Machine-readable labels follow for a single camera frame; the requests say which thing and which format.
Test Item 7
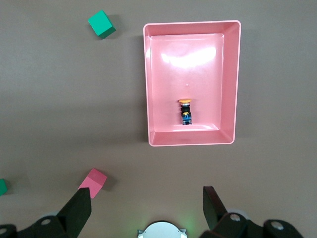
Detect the pink foam cube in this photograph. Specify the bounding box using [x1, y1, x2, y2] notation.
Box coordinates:
[77, 168, 108, 199]

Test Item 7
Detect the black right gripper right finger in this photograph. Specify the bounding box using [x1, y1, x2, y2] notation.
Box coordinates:
[200, 185, 307, 238]

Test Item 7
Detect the pink plastic tray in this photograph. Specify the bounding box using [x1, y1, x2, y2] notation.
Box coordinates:
[143, 20, 242, 148]

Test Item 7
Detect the brown table cover mat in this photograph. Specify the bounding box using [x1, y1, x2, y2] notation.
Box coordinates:
[0, 0, 317, 238]

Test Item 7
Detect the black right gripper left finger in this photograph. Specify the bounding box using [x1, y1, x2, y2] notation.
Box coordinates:
[0, 187, 92, 238]

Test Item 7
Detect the orange capped push button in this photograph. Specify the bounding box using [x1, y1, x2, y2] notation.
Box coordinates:
[177, 98, 194, 126]

